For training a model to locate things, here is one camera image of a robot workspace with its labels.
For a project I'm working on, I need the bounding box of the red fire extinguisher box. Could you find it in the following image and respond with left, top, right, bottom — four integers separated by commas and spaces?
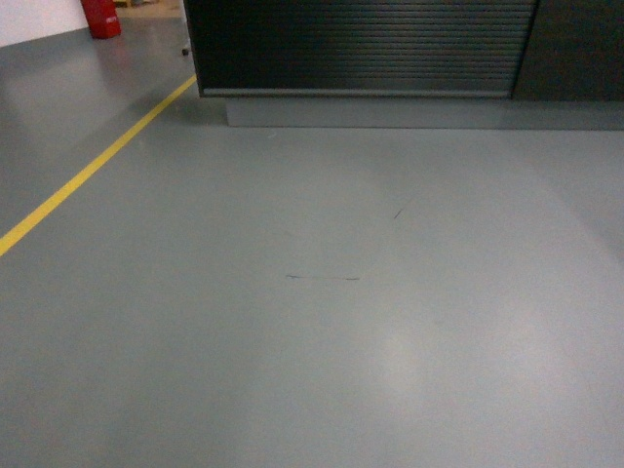
80, 0, 122, 39

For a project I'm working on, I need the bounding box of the black checkout counter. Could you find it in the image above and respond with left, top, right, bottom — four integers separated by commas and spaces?
185, 1, 623, 131

